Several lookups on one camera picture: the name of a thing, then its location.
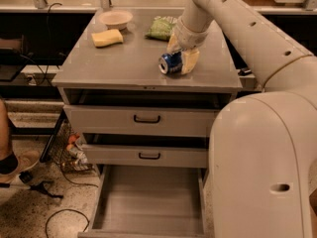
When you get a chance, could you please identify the yellow sponge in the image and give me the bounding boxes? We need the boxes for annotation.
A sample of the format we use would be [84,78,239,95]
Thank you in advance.
[91,29,124,48]

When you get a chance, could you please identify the tan shoe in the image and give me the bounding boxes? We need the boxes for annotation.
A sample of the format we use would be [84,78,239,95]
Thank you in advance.
[0,151,40,183]

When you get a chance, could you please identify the grey drawer cabinet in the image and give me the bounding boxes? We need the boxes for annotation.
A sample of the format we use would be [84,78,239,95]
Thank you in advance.
[52,7,244,179]

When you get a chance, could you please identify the green chip bag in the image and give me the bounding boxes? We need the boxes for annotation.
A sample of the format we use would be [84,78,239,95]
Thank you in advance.
[146,16,177,41]

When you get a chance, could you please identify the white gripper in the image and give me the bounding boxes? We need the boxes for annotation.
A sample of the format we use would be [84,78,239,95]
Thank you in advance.
[166,16,211,74]

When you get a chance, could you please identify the black floor cable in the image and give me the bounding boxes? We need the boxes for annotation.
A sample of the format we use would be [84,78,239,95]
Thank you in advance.
[45,208,91,238]

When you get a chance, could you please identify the black power adapter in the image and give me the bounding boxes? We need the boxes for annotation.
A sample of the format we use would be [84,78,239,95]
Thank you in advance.
[238,67,252,76]

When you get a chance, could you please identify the middle drawer with handle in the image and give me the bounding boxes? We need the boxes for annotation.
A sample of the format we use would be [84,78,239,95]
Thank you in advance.
[83,144,208,168]

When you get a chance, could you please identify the top drawer with handle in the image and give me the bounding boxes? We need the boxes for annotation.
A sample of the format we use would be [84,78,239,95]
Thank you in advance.
[64,105,217,137]

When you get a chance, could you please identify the black tool on floor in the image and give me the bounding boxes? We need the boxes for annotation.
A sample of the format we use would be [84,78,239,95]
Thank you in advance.
[0,172,63,199]

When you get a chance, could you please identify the blue pepsi can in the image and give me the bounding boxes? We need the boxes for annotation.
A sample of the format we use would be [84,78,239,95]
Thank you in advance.
[158,52,182,74]

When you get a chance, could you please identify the wire basket with items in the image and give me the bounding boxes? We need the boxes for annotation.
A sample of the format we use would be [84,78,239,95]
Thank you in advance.
[50,123,93,173]

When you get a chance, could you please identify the drawer with handle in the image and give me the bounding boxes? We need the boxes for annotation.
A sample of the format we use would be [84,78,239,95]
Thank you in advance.
[83,144,208,168]
[64,105,217,137]

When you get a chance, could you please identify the white paper bowl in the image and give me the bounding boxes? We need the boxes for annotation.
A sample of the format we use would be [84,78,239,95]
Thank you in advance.
[98,10,133,30]

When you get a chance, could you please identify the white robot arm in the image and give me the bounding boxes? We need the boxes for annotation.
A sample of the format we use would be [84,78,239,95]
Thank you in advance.
[168,0,317,238]

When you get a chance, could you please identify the open bottom drawer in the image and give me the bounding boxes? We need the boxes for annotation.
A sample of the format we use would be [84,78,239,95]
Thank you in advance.
[77,166,208,238]

